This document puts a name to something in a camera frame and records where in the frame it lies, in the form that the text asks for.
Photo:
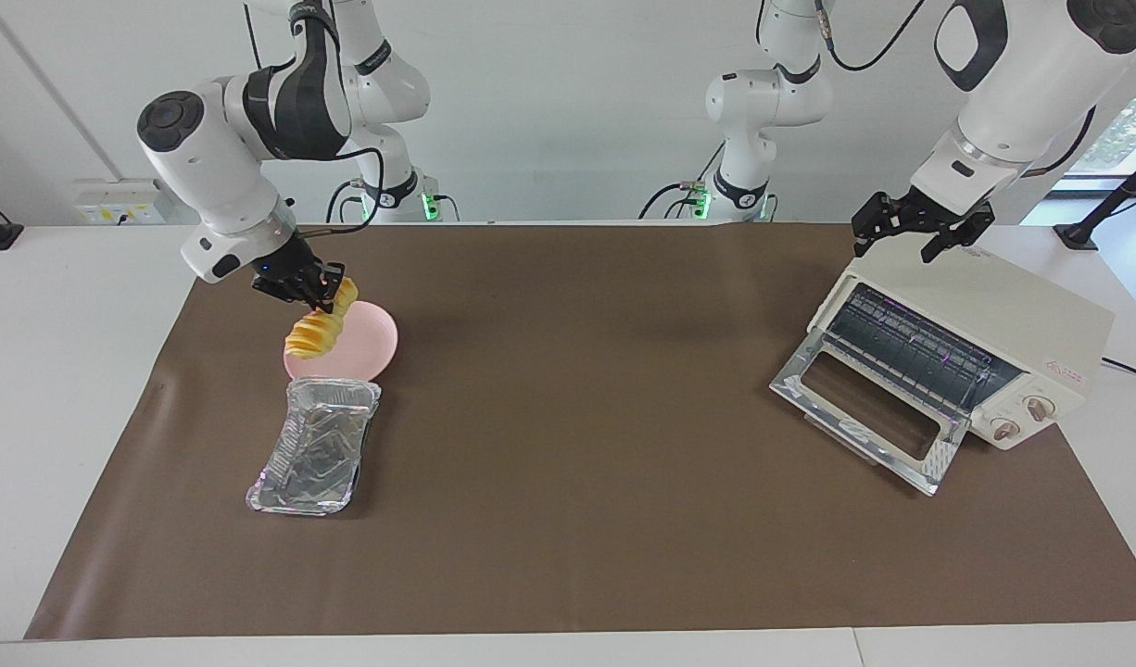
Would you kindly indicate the window with greenery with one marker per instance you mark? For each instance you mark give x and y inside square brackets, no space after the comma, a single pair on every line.
[1129,130]

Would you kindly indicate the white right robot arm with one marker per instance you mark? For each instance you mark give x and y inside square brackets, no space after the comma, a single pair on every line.
[207,157]

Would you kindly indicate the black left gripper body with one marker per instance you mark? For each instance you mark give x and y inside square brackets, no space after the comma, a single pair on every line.
[929,211]

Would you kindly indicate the brown paper table mat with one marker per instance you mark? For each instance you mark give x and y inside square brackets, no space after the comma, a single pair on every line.
[568,519]

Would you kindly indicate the white power strip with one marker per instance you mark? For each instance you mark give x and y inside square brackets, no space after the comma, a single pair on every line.
[123,202]

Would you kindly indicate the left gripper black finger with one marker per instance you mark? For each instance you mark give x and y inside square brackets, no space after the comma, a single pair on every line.
[959,236]
[874,220]

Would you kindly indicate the cream toaster oven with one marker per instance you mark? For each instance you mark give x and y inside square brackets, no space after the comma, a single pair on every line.
[1013,315]

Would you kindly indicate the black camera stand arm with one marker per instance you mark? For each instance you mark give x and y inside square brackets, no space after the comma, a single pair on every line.
[1110,199]

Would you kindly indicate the aluminium foil tray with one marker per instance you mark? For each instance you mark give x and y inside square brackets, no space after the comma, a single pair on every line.
[318,454]

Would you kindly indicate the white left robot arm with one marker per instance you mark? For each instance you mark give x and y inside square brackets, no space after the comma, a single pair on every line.
[1022,93]

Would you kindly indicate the cream oven knob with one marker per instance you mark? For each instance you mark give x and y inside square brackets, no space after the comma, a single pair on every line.
[1039,407]
[1003,429]

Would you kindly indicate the glass oven door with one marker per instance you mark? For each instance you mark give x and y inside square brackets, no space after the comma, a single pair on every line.
[943,459]

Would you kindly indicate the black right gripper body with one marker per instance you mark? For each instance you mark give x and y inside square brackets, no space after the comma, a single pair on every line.
[285,269]

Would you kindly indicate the pink round plate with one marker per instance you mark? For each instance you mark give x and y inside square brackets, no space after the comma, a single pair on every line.
[369,343]

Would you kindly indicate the sliced yellow bread loaf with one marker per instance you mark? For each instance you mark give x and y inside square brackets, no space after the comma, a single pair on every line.
[313,335]

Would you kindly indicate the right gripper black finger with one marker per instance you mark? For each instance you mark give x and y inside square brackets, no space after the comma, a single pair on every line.
[320,294]
[334,275]

